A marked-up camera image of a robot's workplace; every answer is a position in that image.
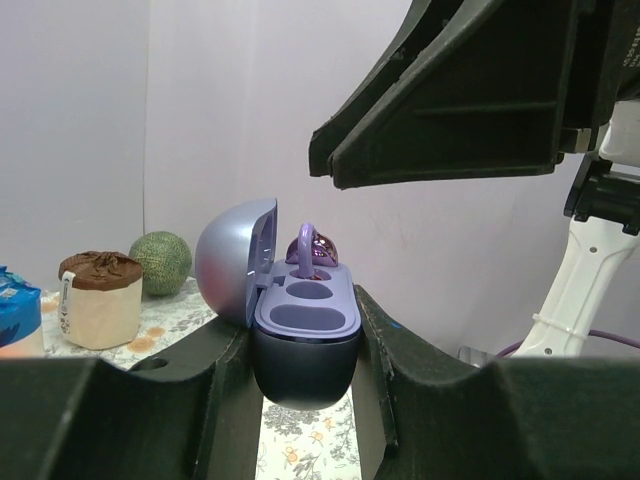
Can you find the green melon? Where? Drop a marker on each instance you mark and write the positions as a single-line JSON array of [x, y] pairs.
[[166, 260]]

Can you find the brown topped paper roll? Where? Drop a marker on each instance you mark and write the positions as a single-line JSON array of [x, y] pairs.
[[99, 299]]

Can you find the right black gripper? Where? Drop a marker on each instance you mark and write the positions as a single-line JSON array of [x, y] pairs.
[[601, 111]]

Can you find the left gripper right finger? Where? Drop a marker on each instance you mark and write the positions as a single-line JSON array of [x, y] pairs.
[[423, 414]]

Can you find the blue wrapped paper roll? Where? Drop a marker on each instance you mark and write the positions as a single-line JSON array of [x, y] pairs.
[[21, 318]]

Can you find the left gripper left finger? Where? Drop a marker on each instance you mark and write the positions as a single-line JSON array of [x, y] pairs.
[[191, 411]]

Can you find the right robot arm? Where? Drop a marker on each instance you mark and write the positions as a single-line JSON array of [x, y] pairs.
[[603, 209]]

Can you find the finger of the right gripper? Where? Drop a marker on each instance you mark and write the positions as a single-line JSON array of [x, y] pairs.
[[481, 94], [423, 22]]

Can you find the purple earbud case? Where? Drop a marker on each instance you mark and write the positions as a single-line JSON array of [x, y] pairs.
[[305, 333]]

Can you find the purple earbud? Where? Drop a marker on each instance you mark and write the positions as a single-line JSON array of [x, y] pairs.
[[310, 249]]

